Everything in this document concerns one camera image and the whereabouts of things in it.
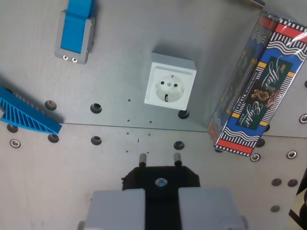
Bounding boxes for patterned colourful box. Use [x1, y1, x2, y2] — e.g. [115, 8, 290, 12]
[207, 11, 307, 158]

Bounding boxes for black two-pin power plug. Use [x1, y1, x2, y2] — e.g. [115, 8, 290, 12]
[121, 152, 201, 230]

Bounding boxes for white wall socket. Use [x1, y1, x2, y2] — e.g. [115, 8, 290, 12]
[143, 52, 197, 111]

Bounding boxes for grey plastic bracket holder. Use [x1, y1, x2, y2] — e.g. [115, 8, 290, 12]
[54, 10, 96, 66]

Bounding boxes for blue plastic strip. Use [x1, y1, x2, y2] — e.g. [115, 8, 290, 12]
[60, 0, 97, 54]

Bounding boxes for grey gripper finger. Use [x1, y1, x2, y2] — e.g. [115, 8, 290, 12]
[78, 188, 146, 230]
[177, 186, 248, 230]

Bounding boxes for blue ribbed plastic wedge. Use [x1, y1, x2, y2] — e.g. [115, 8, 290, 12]
[0, 86, 63, 135]

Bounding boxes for black and yellow object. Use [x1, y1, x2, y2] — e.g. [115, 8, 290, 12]
[287, 184, 307, 228]

